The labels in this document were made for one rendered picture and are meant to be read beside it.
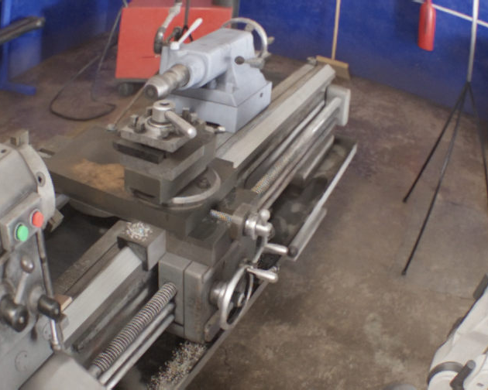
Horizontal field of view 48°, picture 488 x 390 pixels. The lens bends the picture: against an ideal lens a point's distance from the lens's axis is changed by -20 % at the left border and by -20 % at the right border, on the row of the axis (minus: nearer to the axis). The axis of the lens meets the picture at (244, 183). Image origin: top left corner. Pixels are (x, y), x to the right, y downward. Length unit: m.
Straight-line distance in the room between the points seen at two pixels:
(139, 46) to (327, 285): 2.49
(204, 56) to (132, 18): 2.56
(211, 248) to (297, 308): 1.24
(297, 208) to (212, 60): 0.88
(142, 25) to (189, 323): 3.20
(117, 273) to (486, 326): 1.02
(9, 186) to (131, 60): 3.78
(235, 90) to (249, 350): 1.04
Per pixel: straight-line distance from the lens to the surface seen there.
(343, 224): 3.52
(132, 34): 4.75
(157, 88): 2.01
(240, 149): 2.24
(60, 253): 1.90
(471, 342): 1.68
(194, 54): 2.22
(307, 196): 2.90
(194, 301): 1.77
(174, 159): 1.67
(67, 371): 1.36
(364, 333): 2.79
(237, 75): 2.38
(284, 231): 2.64
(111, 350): 1.55
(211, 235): 1.73
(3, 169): 1.11
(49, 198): 1.44
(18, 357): 1.25
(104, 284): 1.59
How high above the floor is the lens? 1.83
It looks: 29 degrees down
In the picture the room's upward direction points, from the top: 6 degrees clockwise
